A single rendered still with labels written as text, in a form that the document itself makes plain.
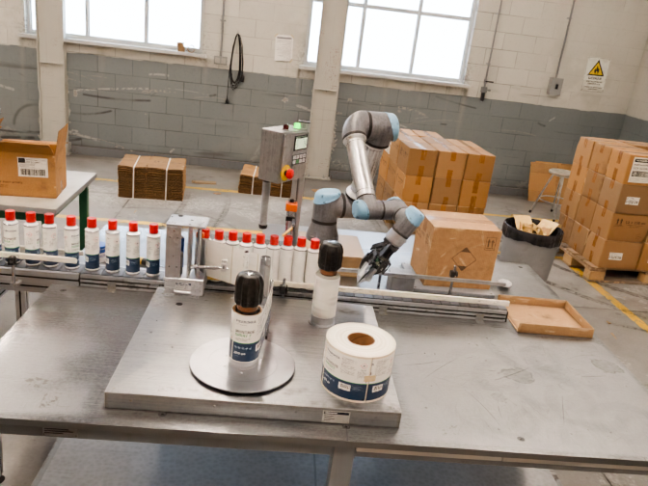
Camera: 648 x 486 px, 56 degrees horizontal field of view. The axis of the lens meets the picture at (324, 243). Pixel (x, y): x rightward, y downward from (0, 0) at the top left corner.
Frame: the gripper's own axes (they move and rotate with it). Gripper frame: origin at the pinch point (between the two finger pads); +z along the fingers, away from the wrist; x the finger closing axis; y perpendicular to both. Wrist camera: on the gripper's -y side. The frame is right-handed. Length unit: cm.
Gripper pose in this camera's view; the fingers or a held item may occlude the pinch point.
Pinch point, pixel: (360, 279)
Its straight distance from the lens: 239.8
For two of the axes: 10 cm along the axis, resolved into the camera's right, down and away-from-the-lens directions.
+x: 8.0, 5.5, 2.4
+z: -6.0, 7.6, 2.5
